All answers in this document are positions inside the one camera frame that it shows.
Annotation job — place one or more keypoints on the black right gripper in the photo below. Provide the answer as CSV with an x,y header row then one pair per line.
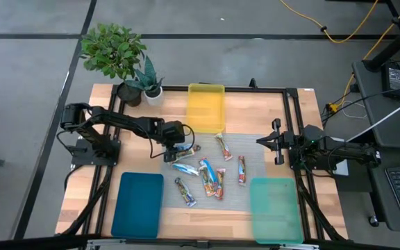
x,y
285,141

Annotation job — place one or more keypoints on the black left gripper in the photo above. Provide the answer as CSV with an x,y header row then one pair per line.
x,y
174,132

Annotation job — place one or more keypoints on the blue white granola bar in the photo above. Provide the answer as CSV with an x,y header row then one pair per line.
x,y
185,169
183,153

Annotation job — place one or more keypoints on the blue orange snack bar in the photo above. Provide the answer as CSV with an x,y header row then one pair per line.
x,y
207,184

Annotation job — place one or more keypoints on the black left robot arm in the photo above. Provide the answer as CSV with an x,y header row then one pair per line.
x,y
116,121

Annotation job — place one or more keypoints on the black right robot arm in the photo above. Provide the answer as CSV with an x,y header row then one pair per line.
x,y
339,149

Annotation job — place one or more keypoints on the blue granola bar red end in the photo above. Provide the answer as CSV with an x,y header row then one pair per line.
x,y
209,170

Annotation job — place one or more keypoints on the grey woven placemat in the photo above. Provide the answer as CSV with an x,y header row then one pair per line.
x,y
248,152

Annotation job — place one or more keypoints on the yellow translucent plastic bin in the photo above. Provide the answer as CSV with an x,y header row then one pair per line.
x,y
206,109

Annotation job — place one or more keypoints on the white plant pot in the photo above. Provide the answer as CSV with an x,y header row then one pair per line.
x,y
155,100

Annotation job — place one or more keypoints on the dark blue plastic bin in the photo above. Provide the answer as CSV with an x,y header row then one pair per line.
x,y
137,205

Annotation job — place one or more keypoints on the green translucent plastic bin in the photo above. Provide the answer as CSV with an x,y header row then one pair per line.
x,y
276,212

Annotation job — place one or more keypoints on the black plant pot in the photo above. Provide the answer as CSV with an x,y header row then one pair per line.
x,y
128,95

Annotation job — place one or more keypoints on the dark grey side desk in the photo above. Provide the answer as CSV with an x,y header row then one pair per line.
x,y
370,121

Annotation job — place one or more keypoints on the silver straight rod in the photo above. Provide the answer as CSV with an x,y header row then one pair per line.
x,y
384,118

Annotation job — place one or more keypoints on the leafy green artificial plant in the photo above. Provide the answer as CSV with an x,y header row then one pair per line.
x,y
111,50

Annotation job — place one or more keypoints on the dark grey keyboard desk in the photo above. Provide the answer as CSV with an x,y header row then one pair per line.
x,y
380,194

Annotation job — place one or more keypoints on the black power supply brick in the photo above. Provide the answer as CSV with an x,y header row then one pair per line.
x,y
394,80

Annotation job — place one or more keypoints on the black aluminium table frame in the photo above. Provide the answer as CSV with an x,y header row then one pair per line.
x,y
241,89

